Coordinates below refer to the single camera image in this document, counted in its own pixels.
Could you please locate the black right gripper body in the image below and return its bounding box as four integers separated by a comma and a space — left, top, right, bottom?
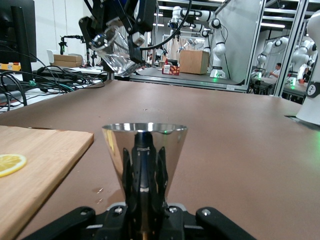
86, 0, 157, 34

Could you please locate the cardboard box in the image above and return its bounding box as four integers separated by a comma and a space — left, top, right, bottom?
53, 53, 84, 69
179, 49, 210, 76

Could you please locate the lemon slice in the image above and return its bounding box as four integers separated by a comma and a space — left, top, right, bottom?
0, 153, 28, 179

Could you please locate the steel jigger measuring cup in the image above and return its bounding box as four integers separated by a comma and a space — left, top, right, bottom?
101, 122, 188, 217

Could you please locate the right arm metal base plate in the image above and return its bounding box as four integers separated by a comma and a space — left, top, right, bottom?
284, 114, 320, 131

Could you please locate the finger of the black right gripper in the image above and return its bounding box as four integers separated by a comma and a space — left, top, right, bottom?
121, 14, 146, 65
78, 15, 101, 50

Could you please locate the aluminium frame post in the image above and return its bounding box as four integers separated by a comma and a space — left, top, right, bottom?
273, 0, 310, 98
243, 0, 268, 95

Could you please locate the red snack box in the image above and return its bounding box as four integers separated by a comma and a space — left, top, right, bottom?
161, 64, 181, 76

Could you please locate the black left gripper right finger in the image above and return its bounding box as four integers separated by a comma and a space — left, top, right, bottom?
161, 202, 259, 240

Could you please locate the clear glass cup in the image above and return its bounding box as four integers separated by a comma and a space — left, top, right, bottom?
89, 26, 141, 77

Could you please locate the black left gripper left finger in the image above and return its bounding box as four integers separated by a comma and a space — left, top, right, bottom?
23, 202, 131, 240

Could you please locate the black computer monitor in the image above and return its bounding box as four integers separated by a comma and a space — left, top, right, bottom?
0, 0, 37, 82

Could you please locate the brown table cover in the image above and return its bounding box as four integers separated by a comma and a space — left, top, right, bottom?
0, 79, 320, 240

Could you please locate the seated person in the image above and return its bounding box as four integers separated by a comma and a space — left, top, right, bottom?
267, 62, 284, 79

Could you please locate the black articulated stand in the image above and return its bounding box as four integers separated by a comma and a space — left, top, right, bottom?
58, 34, 87, 56

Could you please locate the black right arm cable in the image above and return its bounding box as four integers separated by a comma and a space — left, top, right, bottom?
139, 0, 194, 52

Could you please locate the wooden cutting board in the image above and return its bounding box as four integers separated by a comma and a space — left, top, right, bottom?
0, 124, 95, 240

